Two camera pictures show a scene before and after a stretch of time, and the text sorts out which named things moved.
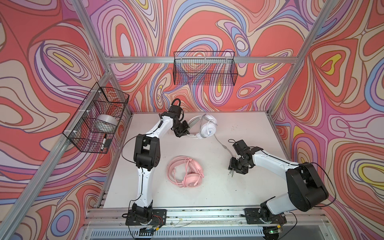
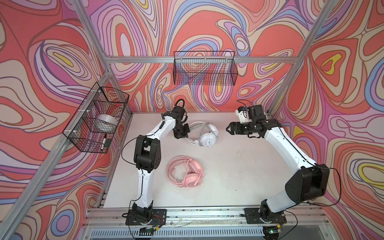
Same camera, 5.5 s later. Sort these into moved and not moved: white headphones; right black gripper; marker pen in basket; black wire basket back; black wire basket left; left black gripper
Moved: right black gripper; white headphones
Not moved: black wire basket left; black wire basket back; marker pen in basket; left black gripper
